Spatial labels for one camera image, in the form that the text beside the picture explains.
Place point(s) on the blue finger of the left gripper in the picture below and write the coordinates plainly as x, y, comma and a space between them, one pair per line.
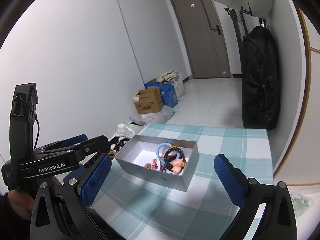
73, 140

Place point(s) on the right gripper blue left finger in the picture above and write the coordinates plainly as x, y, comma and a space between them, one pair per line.
92, 180

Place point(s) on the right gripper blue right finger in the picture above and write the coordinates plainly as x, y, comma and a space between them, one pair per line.
233, 180

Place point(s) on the black bead bracelet pig charm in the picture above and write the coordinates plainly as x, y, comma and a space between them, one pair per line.
174, 160

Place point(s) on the left hand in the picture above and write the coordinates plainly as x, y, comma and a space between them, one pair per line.
21, 203

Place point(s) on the black white sandals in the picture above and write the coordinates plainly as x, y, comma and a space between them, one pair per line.
117, 143

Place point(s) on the teal plaid tablecloth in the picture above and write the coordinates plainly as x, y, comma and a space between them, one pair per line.
138, 209

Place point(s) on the silver plastic mailer bag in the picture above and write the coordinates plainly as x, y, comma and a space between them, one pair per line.
125, 130

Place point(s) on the grey open cardboard box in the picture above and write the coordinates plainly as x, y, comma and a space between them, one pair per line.
137, 155

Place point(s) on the green printed plastic bag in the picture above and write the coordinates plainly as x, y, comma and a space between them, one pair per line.
301, 202

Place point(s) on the brown cardboard box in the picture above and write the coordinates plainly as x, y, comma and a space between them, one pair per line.
148, 101

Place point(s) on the black suitcase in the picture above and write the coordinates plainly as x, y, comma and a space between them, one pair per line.
261, 83

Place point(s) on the grey plastic mailer bag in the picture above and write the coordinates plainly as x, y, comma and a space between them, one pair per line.
160, 117

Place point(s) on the white woven sack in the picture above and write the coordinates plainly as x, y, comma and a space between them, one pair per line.
179, 87

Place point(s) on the blue cardboard box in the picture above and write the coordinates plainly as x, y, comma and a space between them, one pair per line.
167, 92

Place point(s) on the cream tote bag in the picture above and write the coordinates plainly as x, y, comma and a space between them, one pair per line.
169, 76

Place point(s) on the grey door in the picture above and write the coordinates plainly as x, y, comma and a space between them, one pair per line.
203, 38

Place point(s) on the black metal rack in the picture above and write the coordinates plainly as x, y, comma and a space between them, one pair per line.
239, 22

